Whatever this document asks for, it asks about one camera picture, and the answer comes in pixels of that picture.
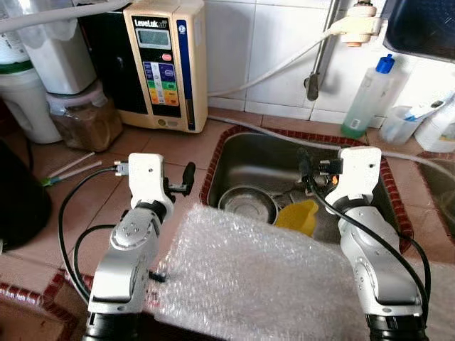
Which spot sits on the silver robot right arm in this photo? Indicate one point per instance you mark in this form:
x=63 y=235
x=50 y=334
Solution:
x=377 y=263

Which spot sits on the small shallow steel bowl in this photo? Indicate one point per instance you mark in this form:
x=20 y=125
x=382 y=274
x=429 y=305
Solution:
x=249 y=206

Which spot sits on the black kettle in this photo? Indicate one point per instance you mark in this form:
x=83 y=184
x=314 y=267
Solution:
x=21 y=199

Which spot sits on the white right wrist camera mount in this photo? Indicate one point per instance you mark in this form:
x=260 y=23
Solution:
x=359 y=170

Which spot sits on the labelled white tub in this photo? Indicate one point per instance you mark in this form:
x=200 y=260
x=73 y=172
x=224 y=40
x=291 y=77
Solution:
x=13 y=46

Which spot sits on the beige water ionizer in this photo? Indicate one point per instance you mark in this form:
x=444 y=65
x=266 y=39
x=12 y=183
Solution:
x=167 y=78

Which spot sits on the steel sink basin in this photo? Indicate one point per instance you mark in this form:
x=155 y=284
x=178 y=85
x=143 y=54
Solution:
x=439 y=199
x=263 y=160

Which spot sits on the yellow plastic bowl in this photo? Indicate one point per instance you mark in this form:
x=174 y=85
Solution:
x=298 y=217

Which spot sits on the clear bottle with blue cap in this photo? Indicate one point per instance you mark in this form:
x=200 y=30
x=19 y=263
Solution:
x=366 y=106

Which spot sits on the white straw with green tip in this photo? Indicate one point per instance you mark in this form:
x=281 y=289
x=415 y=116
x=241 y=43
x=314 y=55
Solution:
x=71 y=164
x=71 y=174

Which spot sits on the clear bubble wrap sheet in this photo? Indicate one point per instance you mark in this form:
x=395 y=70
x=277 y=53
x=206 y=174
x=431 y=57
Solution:
x=249 y=284

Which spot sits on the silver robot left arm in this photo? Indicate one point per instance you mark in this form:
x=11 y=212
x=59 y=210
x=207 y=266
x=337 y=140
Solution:
x=131 y=256

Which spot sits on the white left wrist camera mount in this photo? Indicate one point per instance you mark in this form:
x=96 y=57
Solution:
x=146 y=177

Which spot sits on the white plastic jug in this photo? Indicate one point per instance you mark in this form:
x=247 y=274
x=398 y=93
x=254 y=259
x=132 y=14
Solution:
x=28 y=106

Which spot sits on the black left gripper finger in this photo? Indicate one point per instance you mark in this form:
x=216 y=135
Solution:
x=188 y=172

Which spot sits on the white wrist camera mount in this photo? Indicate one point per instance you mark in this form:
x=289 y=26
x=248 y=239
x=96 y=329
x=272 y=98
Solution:
x=146 y=177
x=359 y=170

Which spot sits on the plastic jar of brown powder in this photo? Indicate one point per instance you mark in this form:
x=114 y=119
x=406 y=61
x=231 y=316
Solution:
x=85 y=128

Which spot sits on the dark blue tray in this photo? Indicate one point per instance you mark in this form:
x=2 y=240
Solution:
x=421 y=28

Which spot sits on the steel faucet pipe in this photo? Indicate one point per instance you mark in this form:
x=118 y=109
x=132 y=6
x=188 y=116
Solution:
x=321 y=57

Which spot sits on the beige faucet diverter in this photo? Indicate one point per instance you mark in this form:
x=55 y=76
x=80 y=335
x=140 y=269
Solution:
x=359 y=27

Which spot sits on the clear plastic cup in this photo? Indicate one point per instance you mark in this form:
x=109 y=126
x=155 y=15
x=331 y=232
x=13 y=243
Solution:
x=397 y=131

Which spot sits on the white plastic container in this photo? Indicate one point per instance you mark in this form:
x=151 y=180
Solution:
x=60 y=53

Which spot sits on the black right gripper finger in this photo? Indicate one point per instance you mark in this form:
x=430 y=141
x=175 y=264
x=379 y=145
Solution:
x=306 y=165

